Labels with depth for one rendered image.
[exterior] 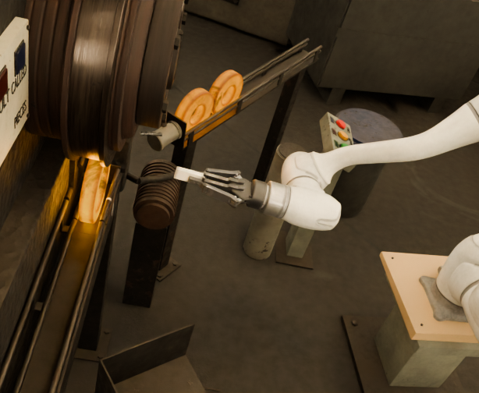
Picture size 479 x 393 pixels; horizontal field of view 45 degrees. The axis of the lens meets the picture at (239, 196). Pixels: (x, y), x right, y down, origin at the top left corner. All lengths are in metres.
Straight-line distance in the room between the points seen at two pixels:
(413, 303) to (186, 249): 0.91
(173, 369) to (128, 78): 0.61
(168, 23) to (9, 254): 0.48
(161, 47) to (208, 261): 1.38
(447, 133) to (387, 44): 2.02
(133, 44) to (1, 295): 0.46
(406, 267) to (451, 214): 1.08
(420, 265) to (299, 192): 0.73
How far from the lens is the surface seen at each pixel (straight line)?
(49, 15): 1.01
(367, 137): 2.51
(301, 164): 1.61
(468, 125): 1.47
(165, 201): 1.72
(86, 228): 1.42
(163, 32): 1.05
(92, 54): 0.97
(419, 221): 2.94
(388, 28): 3.41
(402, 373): 2.14
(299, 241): 2.36
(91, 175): 1.31
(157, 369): 1.26
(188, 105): 1.72
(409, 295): 1.97
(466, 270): 1.84
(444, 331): 1.93
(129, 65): 1.01
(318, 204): 1.50
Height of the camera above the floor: 1.67
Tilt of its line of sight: 40 degrees down
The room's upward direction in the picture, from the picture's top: 18 degrees clockwise
